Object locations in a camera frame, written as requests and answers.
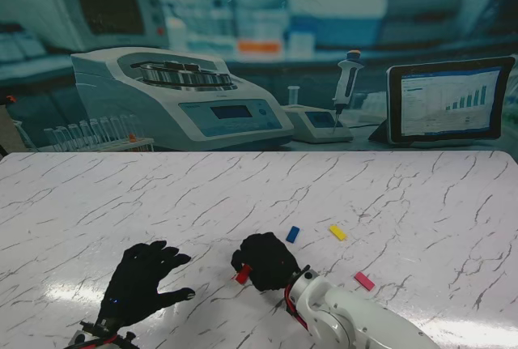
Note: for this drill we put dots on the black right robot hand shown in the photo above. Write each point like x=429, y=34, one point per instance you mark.
x=269, y=260

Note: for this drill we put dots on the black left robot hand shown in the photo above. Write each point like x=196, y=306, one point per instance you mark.
x=133, y=284

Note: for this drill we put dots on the red domino block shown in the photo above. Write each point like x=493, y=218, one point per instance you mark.
x=243, y=275

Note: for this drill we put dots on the pink domino block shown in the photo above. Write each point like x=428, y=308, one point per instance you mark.
x=364, y=280

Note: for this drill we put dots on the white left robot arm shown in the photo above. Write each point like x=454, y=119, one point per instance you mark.
x=101, y=339

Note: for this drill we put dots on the blue domino block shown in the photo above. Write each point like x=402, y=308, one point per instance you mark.
x=293, y=234

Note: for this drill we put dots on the yellow domino block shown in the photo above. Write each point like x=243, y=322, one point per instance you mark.
x=337, y=233

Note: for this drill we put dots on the printed laboratory backdrop banner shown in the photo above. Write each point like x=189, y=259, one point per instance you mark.
x=259, y=41

